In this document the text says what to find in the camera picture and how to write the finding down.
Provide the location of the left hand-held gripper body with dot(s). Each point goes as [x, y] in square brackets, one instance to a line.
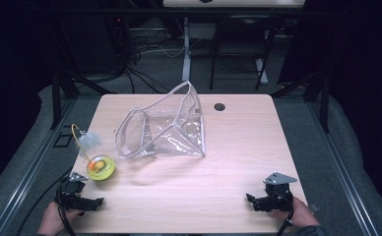
[70, 190]

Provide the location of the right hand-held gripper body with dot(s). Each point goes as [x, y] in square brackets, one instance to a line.
[277, 192]

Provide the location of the yellow cat toy with feather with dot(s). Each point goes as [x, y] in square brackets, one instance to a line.
[98, 165]

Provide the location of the clear plastic zipper bag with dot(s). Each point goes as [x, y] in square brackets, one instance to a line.
[166, 126]

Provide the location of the person's right hand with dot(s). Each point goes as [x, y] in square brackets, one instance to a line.
[298, 214]

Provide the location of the person's left hand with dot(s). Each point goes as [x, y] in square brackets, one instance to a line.
[51, 220]

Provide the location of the black chair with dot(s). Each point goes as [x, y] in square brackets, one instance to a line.
[241, 49]

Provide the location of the white desk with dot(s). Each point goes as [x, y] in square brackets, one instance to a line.
[222, 19]

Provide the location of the black metal frame stand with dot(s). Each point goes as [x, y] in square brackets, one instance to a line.
[313, 85]
[67, 72]

